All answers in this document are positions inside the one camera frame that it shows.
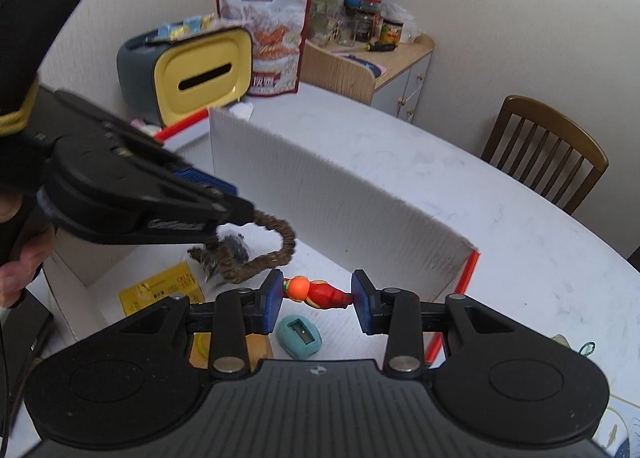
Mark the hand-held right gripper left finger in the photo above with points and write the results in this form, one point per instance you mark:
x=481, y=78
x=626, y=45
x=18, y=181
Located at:
x=270, y=303

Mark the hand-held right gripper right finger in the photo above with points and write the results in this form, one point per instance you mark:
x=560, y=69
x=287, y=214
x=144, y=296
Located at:
x=364, y=303

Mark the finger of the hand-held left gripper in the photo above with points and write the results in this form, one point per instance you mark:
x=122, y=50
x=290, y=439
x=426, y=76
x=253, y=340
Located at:
x=230, y=210
x=200, y=181

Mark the clear bag of dark pieces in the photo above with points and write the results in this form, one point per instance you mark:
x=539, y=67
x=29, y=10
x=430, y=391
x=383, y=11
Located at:
x=232, y=250

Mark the teal pencil sharpener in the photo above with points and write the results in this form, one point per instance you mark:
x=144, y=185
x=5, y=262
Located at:
x=297, y=338

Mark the orange red toy figure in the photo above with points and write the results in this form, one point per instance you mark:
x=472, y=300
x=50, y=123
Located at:
x=320, y=292

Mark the tan yellow squishy toy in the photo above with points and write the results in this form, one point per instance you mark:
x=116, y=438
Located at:
x=260, y=348

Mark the red white cardboard box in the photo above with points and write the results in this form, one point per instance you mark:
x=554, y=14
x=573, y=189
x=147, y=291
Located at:
x=350, y=208

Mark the yellow card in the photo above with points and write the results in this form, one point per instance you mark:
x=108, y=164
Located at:
x=160, y=290

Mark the person's left hand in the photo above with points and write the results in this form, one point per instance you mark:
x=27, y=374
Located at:
x=20, y=278

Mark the yellow grey tissue box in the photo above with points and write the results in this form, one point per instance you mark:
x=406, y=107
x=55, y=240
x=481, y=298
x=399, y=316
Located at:
x=200, y=73

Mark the small blue yellow packets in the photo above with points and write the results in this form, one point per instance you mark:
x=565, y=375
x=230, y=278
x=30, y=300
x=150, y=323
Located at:
x=180, y=29

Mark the red white snack bag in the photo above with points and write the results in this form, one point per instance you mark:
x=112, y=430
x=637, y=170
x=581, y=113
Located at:
x=270, y=38

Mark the light wooden panel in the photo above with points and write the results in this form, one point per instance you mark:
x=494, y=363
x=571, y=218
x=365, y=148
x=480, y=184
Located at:
x=335, y=73

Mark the blue pink mat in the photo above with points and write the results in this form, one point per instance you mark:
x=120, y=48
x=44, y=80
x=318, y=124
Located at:
x=357, y=62

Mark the clear drinking glass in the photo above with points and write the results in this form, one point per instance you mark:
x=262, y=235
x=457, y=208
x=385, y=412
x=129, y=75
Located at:
x=346, y=33

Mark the clear plastic package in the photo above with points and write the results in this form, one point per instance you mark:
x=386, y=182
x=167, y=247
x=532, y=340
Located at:
x=325, y=8

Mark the white wooden side cabinet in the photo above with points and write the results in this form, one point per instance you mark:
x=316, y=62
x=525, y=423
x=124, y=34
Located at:
x=405, y=73

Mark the black yellow screwdriver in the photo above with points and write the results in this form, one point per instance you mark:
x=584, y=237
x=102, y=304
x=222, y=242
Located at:
x=380, y=46

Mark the dark glass jar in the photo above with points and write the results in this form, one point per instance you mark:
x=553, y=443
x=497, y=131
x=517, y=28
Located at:
x=367, y=23

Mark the brown wooden chair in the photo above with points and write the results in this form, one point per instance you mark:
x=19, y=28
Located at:
x=545, y=148

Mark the jar with yellow label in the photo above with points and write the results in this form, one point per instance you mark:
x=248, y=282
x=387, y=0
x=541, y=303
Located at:
x=391, y=32

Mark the clear plastic bag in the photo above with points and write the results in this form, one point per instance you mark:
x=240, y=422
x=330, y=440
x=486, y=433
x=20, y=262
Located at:
x=407, y=21

